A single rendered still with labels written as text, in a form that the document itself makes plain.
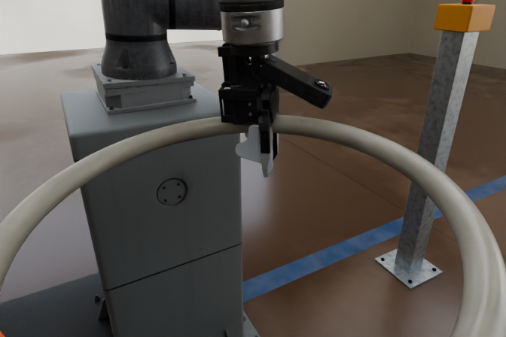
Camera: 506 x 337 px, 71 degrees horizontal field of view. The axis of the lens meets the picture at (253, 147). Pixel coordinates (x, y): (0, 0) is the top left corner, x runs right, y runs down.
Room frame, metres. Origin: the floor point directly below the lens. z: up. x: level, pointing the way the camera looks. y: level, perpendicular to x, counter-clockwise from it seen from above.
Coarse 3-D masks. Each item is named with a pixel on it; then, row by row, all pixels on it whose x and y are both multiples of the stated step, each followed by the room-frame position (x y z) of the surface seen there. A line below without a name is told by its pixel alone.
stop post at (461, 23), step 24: (456, 24) 1.18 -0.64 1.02; (480, 24) 1.18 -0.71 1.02; (456, 48) 1.19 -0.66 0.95; (456, 72) 1.18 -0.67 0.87; (432, 96) 1.23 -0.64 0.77; (456, 96) 1.19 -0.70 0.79; (432, 120) 1.21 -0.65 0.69; (456, 120) 1.21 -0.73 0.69; (432, 144) 1.20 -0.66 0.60; (408, 216) 1.23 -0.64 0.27; (432, 216) 1.21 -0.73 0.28; (408, 240) 1.21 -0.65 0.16; (384, 264) 1.23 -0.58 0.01; (408, 264) 1.19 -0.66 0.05
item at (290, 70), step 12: (264, 60) 0.52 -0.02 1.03; (276, 60) 0.54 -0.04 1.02; (264, 72) 0.52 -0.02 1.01; (276, 72) 0.51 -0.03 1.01; (288, 72) 0.52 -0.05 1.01; (300, 72) 0.54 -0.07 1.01; (276, 84) 0.52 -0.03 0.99; (288, 84) 0.51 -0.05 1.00; (300, 84) 0.51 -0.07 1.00; (312, 84) 0.51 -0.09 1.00; (324, 84) 0.52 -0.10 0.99; (300, 96) 0.51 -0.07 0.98; (312, 96) 0.50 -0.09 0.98; (324, 96) 0.50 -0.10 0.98
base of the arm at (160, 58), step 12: (108, 36) 0.89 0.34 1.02; (120, 36) 0.87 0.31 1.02; (132, 36) 0.87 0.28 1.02; (144, 36) 0.88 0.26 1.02; (156, 36) 0.90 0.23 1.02; (108, 48) 0.88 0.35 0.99; (120, 48) 0.87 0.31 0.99; (132, 48) 0.87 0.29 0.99; (144, 48) 0.87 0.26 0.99; (156, 48) 0.89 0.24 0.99; (168, 48) 0.94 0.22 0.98; (108, 60) 0.87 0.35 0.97; (120, 60) 0.86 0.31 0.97; (132, 60) 0.86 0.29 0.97; (144, 60) 0.86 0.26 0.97; (156, 60) 0.88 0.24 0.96; (168, 60) 0.91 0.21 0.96; (108, 72) 0.86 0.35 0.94; (120, 72) 0.85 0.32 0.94; (132, 72) 0.85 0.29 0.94; (144, 72) 0.85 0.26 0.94; (156, 72) 0.87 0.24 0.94; (168, 72) 0.90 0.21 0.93
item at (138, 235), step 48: (96, 96) 0.96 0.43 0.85; (96, 144) 0.70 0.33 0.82; (192, 144) 0.80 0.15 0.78; (96, 192) 0.69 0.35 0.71; (144, 192) 0.74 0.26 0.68; (192, 192) 0.79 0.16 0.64; (240, 192) 0.86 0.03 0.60; (96, 240) 0.68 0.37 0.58; (144, 240) 0.73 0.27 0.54; (192, 240) 0.79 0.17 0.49; (240, 240) 0.86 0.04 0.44; (144, 288) 0.72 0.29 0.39; (192, 288) 0.78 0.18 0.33; (240, 288) 0.86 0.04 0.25; (144, 336) 0.71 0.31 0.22; (192, 336) 0.78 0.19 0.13; (240, 336) 0.86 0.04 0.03
